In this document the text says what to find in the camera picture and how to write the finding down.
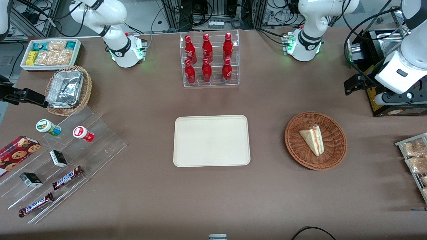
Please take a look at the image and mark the red cola bottle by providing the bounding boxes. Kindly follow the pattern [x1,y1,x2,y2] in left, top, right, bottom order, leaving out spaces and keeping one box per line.
[201,58,212,83]
[223,32,234,62]
[222,58,233,83]
[184,60,196,85]
[184,35,197,64]
[202,33,213,64]

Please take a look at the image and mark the small black box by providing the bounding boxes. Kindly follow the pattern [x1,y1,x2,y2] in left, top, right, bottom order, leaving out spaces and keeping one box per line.
[49,150,68,168]
[20,172,43,188]

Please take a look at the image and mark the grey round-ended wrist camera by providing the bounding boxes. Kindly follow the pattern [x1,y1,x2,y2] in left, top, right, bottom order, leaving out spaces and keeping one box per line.
[374,91,422,106]

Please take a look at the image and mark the aluminium foil container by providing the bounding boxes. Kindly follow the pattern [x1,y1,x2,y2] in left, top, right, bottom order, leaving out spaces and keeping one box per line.
[46,70,84,109]

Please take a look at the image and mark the clear acrylic bottle rack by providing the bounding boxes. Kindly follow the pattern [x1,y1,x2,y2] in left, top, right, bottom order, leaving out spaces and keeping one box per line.
[179,30,240,88]

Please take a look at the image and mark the silver side box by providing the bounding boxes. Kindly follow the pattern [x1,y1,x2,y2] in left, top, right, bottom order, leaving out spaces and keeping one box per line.
[346,38,367,64]

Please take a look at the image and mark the red plaid cookie box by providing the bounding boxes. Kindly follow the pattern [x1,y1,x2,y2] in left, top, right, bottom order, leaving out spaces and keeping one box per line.
[0,135,41,178]

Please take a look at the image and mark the arm base connector block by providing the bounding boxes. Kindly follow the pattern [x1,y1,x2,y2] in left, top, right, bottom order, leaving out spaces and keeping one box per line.
[133,35,148,61]
[281,33,295,55]

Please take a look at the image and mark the clear acrylic step display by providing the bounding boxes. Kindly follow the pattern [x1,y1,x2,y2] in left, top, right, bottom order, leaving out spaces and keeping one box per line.
[0,106,128,224]

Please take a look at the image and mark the stainless steel pan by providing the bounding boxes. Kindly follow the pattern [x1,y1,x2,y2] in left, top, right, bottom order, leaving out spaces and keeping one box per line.
[379,33,405,52]

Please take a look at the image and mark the green lid snack cup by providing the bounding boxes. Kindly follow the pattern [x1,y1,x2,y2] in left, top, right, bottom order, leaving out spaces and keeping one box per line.
[36,119,62,137]

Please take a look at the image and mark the light tan wicker basket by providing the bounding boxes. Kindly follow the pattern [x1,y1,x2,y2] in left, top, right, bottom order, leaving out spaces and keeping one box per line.
[45,65,92,117]

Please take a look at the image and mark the Snickers chocolate bar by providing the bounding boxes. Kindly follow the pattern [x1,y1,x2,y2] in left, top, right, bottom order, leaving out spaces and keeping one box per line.
[18,192,55,218]
[52,166,84,191]

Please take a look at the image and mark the aluminium profile frame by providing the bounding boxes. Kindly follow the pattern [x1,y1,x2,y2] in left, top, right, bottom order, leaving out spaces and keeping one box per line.
[10,0,62,40]
[162,0,277,32]

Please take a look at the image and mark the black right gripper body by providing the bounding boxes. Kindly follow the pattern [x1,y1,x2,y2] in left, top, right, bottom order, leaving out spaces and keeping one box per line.
[0,85,27,105]

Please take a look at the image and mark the beige plastic tray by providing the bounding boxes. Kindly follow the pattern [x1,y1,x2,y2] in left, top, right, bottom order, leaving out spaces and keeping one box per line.
[173,115,251,167]

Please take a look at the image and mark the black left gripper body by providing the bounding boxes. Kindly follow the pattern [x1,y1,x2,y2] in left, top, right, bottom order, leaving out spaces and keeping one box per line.
[356,75,377,94]

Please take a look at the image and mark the red lid snack cup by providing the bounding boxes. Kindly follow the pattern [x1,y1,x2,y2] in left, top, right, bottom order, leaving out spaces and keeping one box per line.
[73,126,95,143]

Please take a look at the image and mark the black food warmer case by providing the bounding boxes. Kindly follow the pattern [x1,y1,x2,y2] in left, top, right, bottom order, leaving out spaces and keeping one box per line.
[346,7,427,117]

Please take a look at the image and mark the white rectangular snack container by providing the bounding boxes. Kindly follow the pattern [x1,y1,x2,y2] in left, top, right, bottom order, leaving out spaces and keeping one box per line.
[20,39,82,71]

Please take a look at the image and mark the triangular sandwich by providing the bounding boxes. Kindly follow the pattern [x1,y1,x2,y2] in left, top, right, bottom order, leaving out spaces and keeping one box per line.
[299,124,325,157]

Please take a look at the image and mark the brown round wicker basket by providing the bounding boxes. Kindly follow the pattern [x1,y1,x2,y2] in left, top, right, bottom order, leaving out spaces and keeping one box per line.
[285,111,348,171]

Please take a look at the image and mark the black cable loop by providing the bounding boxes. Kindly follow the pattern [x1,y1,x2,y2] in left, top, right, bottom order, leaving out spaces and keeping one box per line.
[291,226,337,240]

